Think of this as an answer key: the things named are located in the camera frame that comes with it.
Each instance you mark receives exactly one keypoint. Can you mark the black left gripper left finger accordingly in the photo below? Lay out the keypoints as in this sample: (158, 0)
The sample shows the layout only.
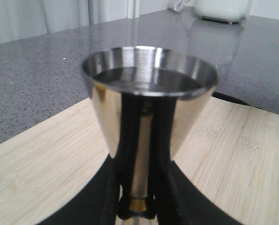
(107, 195)

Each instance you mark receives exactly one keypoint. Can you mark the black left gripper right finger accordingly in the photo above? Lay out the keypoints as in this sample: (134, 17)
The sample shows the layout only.
(178, 201)

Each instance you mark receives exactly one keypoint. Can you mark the steel double jigger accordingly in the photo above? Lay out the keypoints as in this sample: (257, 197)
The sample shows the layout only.
(151, 74)

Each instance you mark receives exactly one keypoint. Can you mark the light wooden cutting board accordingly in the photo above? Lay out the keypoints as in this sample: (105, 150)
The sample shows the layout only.
(231, 155)

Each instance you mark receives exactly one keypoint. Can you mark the white appliance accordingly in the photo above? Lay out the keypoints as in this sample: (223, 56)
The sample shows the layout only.
(230, 11)

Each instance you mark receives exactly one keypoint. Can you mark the grey curtain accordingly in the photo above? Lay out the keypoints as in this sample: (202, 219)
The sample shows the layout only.
(20, 19)

